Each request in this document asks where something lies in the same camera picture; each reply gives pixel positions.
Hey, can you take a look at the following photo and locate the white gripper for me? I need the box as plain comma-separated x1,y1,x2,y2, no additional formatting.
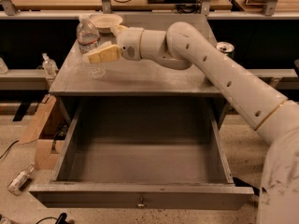
82,24,144,64

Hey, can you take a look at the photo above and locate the clear plastic water bottle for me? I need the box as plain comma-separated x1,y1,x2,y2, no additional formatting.
77,16,106,79

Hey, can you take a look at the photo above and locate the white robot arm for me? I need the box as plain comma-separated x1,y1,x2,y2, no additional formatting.
83,21,299,224

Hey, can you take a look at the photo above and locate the small bottle on shelf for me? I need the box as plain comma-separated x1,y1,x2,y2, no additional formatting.
42,53,59,77

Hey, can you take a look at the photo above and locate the open grey top drawer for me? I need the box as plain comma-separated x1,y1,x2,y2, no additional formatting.
30,99,253,210

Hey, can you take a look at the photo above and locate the metal drawer knob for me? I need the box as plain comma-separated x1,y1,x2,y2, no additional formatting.
136,197,146,209

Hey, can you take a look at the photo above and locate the plastic bottle on floor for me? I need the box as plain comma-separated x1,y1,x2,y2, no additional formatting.
7,164,35,195

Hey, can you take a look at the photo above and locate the white paper bowl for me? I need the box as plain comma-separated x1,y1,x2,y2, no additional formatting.
90,14,122,34

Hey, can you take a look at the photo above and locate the grey cabinet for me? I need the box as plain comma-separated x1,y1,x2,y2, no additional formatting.
49,13,240,131

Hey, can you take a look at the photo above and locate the cardboard box on floor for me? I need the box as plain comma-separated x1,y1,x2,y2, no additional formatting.
19,95,64,170

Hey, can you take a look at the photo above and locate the green soda can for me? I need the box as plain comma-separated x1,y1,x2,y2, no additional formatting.
216,42,235,59

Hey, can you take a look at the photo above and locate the black floor cable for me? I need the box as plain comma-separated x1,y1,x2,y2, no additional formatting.
0,139,21,161

